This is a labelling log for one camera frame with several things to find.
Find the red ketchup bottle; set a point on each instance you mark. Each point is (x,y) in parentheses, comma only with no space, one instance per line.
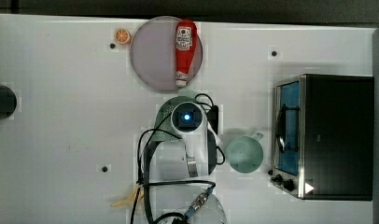
(185,46)

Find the black frying pan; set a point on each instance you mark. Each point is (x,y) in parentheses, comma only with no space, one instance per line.
(8,102)

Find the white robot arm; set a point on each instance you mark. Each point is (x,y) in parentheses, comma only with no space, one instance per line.
(179,161)

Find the grey round plate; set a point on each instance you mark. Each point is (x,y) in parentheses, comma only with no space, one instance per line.
(153,54)

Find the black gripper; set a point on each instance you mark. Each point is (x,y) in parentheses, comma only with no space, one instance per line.
(213,117)

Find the silver toaster oven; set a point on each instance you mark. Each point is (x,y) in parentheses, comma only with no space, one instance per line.
(323,137)

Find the peeled banana toy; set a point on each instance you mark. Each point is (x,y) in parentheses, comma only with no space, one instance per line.
(136,195)

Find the orange slice toy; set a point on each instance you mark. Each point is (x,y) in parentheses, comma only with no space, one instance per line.
(123,36)

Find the mint green mug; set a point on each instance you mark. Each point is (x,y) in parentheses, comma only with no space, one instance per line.
(245,153)

